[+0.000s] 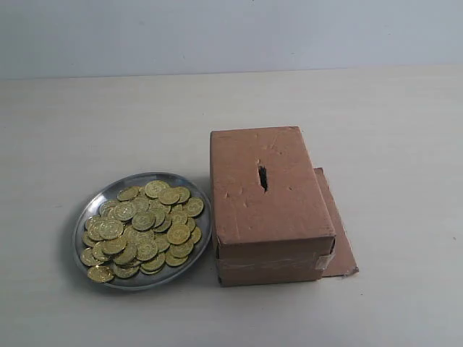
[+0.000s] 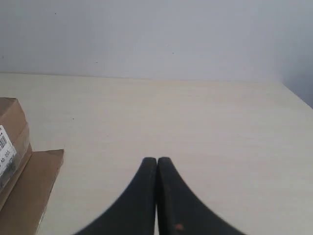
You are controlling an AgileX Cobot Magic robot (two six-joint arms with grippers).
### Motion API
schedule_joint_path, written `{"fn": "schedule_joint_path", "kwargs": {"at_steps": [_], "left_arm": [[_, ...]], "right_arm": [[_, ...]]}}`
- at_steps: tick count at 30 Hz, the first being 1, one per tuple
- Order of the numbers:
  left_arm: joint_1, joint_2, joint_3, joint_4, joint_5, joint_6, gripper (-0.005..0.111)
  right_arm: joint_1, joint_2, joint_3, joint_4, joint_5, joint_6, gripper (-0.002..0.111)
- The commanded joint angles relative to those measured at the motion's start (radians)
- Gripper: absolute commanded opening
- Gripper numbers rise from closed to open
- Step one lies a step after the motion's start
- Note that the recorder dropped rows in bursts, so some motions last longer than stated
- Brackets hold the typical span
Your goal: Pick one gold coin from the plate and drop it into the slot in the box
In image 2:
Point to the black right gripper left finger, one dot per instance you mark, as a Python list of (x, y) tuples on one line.
[(133, 213)]

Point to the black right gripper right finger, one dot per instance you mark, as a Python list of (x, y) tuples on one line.
[(180, 211)]

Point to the cardboard box with slot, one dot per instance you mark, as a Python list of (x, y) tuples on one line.
[(27, 177)]

